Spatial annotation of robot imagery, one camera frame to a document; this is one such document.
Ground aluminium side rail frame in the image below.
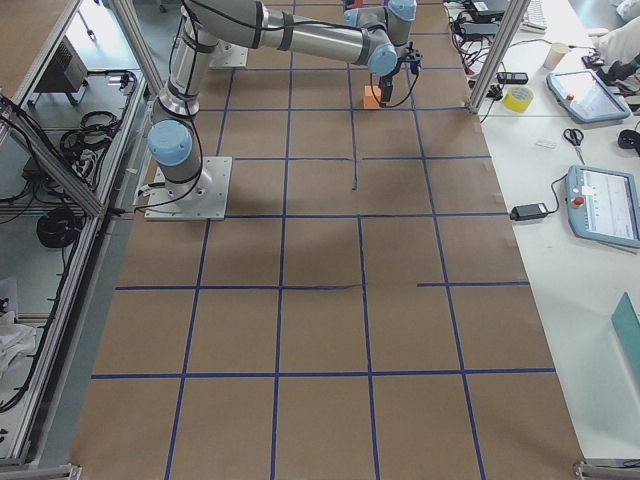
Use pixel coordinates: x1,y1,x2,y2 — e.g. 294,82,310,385
1,1,161,478

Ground green board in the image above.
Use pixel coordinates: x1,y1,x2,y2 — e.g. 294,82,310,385
611,292,640,387

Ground black handled scissors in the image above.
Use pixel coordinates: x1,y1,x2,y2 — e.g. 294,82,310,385
563,128,585,165

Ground small black power adapter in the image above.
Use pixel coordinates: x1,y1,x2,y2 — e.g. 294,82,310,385
509,203,549,221

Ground near teach pendant tablet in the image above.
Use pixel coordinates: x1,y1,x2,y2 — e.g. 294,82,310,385
565,165,639,249

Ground teach pendant tablet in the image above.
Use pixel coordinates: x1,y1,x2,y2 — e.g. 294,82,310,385
565,165,639,249
546,70,631,123

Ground orange foam block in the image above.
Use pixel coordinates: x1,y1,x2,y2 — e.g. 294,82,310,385
363,85,381,110

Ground yellow tape roll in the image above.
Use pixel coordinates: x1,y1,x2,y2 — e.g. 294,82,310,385
503,85,534,113

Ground black power adapter brick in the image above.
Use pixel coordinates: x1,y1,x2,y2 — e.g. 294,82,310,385
465,0,509,16

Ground far teach pendant tablet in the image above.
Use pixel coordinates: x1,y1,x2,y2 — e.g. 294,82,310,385
546,70,631,123

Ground white paper cup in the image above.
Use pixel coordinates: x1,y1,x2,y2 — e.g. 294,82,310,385
543,42,571,71

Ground aluminium frame post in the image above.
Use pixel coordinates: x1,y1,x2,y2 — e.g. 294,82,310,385
467,0,530,114

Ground black remote phone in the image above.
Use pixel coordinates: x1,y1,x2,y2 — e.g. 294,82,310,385
496,71,529,85

